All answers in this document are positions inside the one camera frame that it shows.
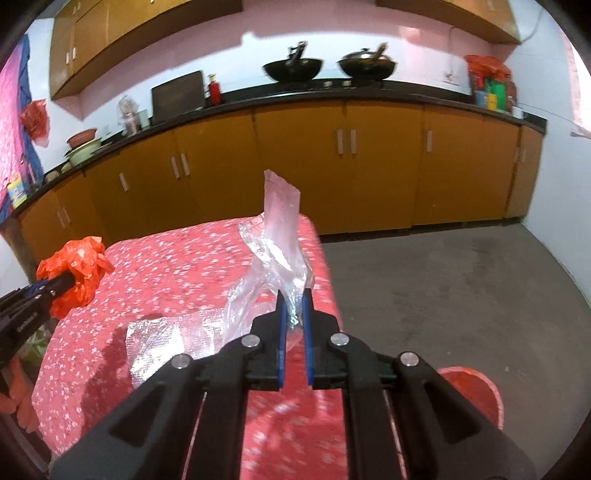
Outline orange plastic bag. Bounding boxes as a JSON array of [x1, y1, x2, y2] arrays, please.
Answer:
[[36, 236, 115, 320]]

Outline clear plastic bag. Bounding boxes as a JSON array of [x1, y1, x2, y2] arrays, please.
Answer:
[[223, 170, 315, 342]]

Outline red lined trash bin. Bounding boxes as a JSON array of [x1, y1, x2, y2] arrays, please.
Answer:
[[438, 366, 505, 430]]

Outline left hand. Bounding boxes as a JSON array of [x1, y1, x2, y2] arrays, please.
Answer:
[[1, 356, 39, 433]]

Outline red floral tablecloth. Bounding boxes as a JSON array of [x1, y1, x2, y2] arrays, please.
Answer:
[[32, 219, 348, 479]]

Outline pink curtain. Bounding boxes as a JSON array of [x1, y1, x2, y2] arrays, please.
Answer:
[[1, 34, 43, 222]]

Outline green basin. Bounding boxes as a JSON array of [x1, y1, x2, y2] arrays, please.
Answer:
[[66, 138, 101, 166]]

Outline red bowl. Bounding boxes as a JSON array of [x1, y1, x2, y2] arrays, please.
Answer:
[[67, 128, 97, 149]]

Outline hanging red bag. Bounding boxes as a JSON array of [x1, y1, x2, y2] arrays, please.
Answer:
[[20, 99, 50, 148]]

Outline clear bagged jars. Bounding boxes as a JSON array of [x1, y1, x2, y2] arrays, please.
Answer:
[[117, 95, 150, 137]]

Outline lower wooden cabinets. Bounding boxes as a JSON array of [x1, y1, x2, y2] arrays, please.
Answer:
[[1, 93, 547, 275]]

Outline wooden cabinets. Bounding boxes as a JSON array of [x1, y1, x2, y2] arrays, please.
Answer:
[[1, 93, 547, 275], [49, 1, 522, 100]]

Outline dark cutting board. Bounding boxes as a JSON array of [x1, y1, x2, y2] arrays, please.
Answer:
[[151, 70, 205, 124]]

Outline upper wooden cabinets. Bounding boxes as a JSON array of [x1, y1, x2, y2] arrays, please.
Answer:
[[49, 1, 522, 100]]

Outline red bottle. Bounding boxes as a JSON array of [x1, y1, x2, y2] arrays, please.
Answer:
[[208, 74, 222, 105]]

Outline red bag with items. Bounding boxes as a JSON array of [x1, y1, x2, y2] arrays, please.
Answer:
[[465, 54, 518, 113]]

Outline right black wok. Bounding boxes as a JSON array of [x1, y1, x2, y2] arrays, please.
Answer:
[[339, 42, 398, 81]]

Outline black wok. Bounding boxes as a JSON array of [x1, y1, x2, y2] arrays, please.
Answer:
[[263, 41, 324, 84], [339, 42, 398, 81]]

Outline left black wok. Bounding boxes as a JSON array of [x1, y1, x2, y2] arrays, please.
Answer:
[[263, 41, 324, 84]]

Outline window curtain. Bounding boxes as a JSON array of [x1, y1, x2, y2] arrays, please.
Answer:
[[561, 32, 591, 139]]

